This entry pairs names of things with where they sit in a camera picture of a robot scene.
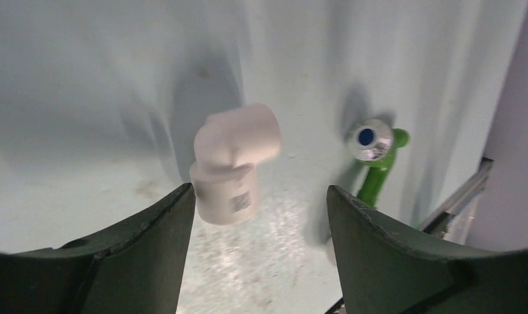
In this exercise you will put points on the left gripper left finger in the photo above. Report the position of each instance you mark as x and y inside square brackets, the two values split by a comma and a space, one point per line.
[133, 266]

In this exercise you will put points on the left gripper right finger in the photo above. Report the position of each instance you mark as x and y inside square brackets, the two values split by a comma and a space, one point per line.
[386, 266]

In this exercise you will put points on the green plastic faucet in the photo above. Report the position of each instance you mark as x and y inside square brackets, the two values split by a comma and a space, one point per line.
[375, 144]

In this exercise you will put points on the white elbow fitting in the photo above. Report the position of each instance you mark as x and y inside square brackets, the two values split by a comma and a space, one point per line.
[228, 148]

